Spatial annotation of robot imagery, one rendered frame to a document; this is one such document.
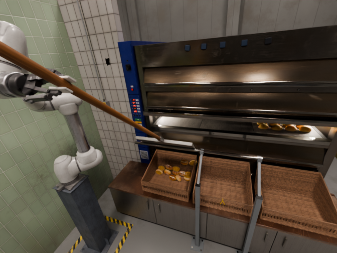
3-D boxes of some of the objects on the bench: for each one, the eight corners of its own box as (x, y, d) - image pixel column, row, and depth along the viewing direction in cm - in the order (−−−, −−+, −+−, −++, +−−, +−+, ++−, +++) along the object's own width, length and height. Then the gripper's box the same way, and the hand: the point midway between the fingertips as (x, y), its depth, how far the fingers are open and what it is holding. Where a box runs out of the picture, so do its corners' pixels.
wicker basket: (252, 180, 182) (256, 162, 170) (312, 191, 163) (321, 171, 151) (258, 219, 142) (264, 199, 130) (338, 240, 123) (354, 218, 111)
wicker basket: (158, 164, 222) (156, 148, 210) (197, 171, 202) (197, 154, 190) (141, 191, 181) (138, 172, 169) (188, 203, 162) (188, 183, 150)
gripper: (39, 71, 61) (87, 69, 53) (24, 109, 57) (73, 112, 50) (16, 58, 54) (67, 53, 46) (-2, 101, 50) (51, 103, 43)
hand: (62, 84), depth 49 cm, fingers closed on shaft, 3 cm apart
